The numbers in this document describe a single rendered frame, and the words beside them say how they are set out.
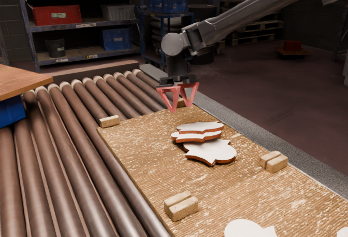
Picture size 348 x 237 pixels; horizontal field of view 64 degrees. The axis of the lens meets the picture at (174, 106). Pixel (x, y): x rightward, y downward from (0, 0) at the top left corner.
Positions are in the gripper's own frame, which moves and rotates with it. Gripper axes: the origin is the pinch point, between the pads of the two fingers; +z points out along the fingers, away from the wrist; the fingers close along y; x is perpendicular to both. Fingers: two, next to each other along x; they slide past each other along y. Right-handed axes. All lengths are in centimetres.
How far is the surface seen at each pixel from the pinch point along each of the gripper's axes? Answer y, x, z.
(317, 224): -15.8, -35.7, 20.9
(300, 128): 217, -5, 58
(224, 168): -9.5, -15.6, 14.0
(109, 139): -14.1, 16.3, 6.6
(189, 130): -4.9, -4.7, 5.8
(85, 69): 23, 62, -16
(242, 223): -23.8, -24.0, 18.5
